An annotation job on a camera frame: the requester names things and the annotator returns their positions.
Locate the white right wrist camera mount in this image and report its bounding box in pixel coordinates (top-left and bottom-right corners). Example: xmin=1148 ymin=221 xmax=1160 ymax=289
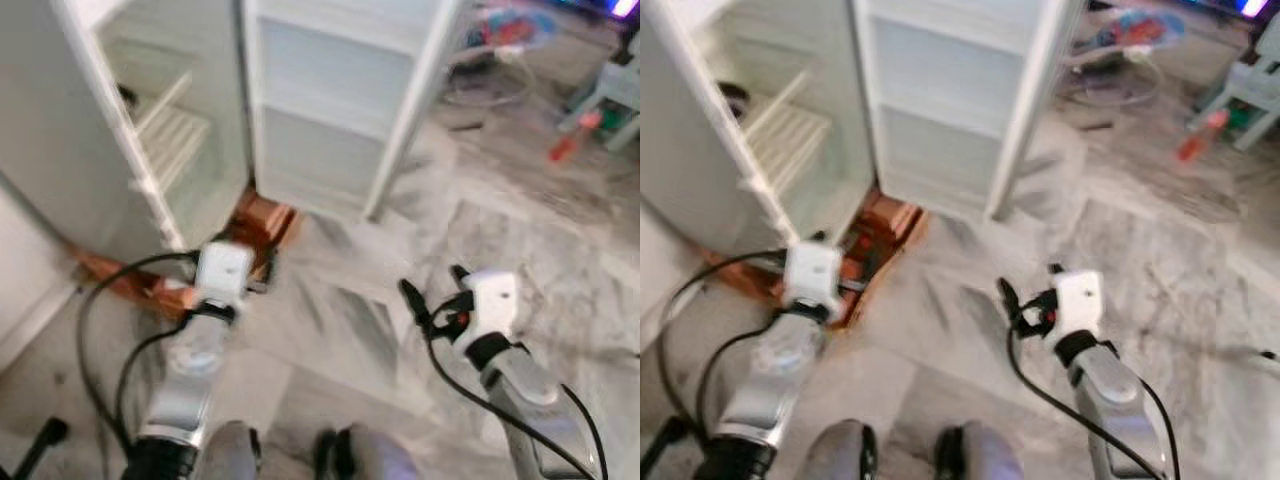
xmin=1055 ymin=270 xmax=1104 ymax=336
xmin=460 ymin=270 xmax=521 ymax=346

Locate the grey robot right leg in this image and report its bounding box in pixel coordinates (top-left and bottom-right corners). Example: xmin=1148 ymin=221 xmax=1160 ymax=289
xmin=935 ymin=425 xmax=1031 ymax=480
xmin=315 ymin=425 xmax=421 ymax=480

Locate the grey robot left leg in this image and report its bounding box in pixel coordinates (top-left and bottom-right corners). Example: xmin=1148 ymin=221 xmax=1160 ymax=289
xmin=805 ymin=420 xmax=881 ymax=480
xmin=200 ymin=420 xmax=263 ymax=480

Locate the white wire fridge shelf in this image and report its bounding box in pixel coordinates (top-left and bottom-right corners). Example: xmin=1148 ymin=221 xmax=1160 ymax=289
xmin=130 ymin=70 xmax=213 ymax=196
xmin=745 ymin=70 xmax=833 ymax=196

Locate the white fridge door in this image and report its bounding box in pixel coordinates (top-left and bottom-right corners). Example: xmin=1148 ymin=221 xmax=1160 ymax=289
xmin=243 ymin=0 xmax=471 ymax=223
xmin=852 ymin=0 xmax=1089 ymax=223

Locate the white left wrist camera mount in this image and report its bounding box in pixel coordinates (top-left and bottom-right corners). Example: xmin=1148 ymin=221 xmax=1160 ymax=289
xmin=783 ymin=243 xmax=843 ymax=309
xmin=195 ymin=242 xmax=256 ymax=311

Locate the short black left arm cable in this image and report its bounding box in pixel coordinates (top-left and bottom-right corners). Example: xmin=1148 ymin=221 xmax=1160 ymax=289
xmin=694 ymin=314 xmax=801 ymax=453
xmin=113 ymin=308 xmax=211 ymax=456

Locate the small red floor object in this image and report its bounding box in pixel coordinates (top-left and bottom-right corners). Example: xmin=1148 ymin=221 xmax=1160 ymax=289
xmin=1175 ymin=108 xmax=1229 ymax=163
xmin=547 ymin=108 xmax=604 ymax=163

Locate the red brick fridge base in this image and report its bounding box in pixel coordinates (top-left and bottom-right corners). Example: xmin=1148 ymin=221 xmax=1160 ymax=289
xmin=72 ymin=188 xmax=303 ymax=323
xmin=700 ymin=188 xmax=929 ymax=331

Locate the white fridge cabinet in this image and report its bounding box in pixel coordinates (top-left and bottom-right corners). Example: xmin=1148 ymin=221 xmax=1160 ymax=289
xmin=0 ymin=0 xmax=251 ymax=253
xmin=640 ymin=0 xmax=881 ymax=261

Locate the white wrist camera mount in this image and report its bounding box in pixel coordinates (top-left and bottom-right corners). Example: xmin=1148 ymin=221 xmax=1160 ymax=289
xmin=460 ymin=270 xmax=521 ymax=346
xmin=1055 ymin=270 xmax=1104 ymax=336
xmin=783 ymin=243 xmax=843 ymax=309
xmin=195 ymin=242 xmax=256 ymax=311

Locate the grey robot leg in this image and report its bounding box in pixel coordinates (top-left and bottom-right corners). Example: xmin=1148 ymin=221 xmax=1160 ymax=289
xmin=805 ymin=420 xmax=881 ymax=480
xmin=935 ymin=425 xmax=1031 ymax=480
xmin=315 ymin=425 xmax=421 ymax=480
xmin=200 ymin=420 xmax=263 ymax=480

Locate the short black right arm cable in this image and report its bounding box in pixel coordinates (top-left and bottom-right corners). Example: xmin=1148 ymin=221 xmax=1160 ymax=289
xmin=1140 ymin=375 xmax=1184 ymax=480
xmin=558 ymin=383 xmax=611 ymax=480

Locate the short black arm cable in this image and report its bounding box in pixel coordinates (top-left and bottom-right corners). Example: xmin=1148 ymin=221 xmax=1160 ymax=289
xmin=1140 ymin=375 xmax=1184 ymax=480
xmin=113 ymin=308 xmax=211 ymax=456
xmin=694 ymin=314 xmax=801 ymax=453
xmin=558 ymin=383 xmax=611 ymax=480

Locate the long black left arm cable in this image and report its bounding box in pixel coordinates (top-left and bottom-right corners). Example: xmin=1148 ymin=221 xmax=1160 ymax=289
xmin=76 ymin=250 xmax=201 ymax=456
xmin=656 ymin=250 xmax=791 ymax=446

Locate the blue and red bundle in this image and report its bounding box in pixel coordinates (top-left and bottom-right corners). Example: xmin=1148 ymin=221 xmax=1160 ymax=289
xmin=465 ymin=5 xmax=559 ymax=63
xmin=1075 ymin=5 xmax=1186 ymax=63

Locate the grey looped floor cable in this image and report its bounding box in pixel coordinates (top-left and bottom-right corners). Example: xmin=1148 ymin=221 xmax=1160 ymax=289
xmin=1060 ymin=48 xmax=1166 ymax=109
xmin=440 ymin=45 xmax=541 ymax=109

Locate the pale blue plastic stool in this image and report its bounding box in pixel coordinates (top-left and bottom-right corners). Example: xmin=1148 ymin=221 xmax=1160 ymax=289
xmin=560 ymin=35 xmax=641 ymax=153
xmin=1190 ymin=40 xmax=1280 ymax=153

